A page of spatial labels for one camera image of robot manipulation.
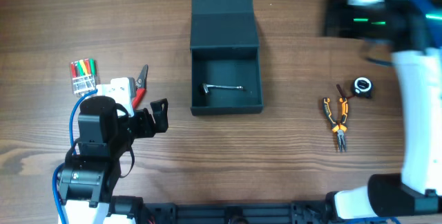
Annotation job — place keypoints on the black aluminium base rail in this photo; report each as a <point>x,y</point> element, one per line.
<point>297,212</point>

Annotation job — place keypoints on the dark green open box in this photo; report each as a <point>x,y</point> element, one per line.
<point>225,50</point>

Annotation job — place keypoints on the black tape measure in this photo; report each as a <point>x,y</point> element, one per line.
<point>360,87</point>

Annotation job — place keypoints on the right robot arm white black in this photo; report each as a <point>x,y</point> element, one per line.
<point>412,30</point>

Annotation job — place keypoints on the chrome socket wrench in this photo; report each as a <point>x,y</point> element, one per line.
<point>206,88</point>

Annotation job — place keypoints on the black orange needle-nose pliers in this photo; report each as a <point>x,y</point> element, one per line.
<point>339,127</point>

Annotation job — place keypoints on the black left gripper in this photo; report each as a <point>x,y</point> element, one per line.
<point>143,121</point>

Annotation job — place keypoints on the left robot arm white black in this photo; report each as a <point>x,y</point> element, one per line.
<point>83,185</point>

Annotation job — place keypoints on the red handled pruning shears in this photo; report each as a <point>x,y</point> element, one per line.
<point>140,87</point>

